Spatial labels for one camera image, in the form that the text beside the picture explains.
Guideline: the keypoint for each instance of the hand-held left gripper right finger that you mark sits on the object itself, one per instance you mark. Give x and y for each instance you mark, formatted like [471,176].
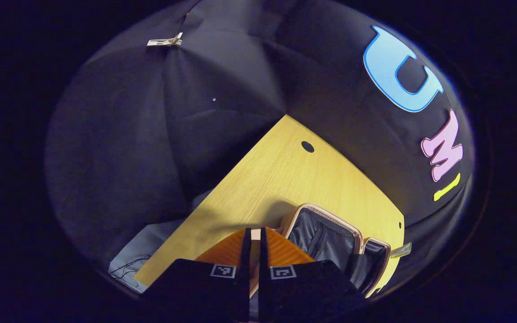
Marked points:
[265,278]

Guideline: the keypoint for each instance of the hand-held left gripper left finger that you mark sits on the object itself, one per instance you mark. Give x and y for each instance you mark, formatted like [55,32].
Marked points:
[246,278]

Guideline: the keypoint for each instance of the pink suitcase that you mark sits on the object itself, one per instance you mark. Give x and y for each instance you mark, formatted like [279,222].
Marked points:
[326,237]

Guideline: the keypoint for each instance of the black backdrop cloth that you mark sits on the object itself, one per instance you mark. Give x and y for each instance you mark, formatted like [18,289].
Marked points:
[195,112]

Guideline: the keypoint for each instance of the silver cloth clip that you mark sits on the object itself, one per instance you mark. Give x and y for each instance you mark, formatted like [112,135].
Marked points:
[164,41]

